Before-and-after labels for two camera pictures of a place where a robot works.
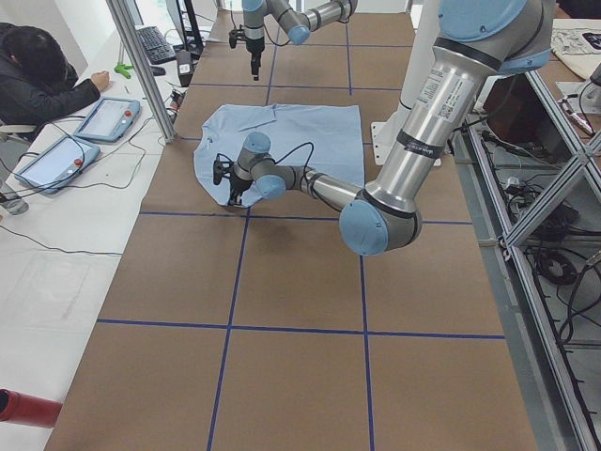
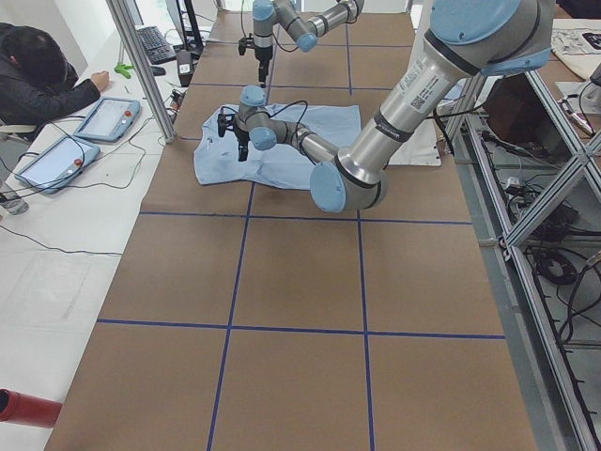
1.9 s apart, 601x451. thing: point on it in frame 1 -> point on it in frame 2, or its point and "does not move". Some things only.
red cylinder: x=28 y=410 does not move
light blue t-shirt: x=324 y=138 does not move
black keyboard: x=157 y=49 does not move
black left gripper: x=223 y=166 -> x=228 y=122
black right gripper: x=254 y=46 -> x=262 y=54
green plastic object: x=122 y=68 does not move
